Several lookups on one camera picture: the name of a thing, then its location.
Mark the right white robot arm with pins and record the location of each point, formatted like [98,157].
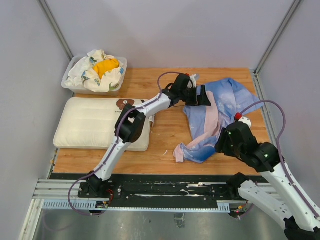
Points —
[295,212]

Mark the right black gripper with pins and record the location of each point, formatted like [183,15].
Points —
[221,146]

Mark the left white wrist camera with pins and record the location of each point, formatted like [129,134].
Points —
[193,81]

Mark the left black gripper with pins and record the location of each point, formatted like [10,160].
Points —
[202,100]

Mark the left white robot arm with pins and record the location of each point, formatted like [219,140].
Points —
[130,124]

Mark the orange cloth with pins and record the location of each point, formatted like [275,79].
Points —
[105,66]

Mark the blue pink snowflake pillowcase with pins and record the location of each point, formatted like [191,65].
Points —
[227,97]

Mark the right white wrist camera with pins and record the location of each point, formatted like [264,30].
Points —
[246,121]

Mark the cream bear print pillow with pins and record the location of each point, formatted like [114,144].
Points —
[89,123]

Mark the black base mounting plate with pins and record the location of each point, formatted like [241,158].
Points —
[166,192]

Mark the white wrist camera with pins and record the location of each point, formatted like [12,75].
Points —
[246,121]
[193,81]

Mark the grey slotted cable duct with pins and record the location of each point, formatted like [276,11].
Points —
[91,205]

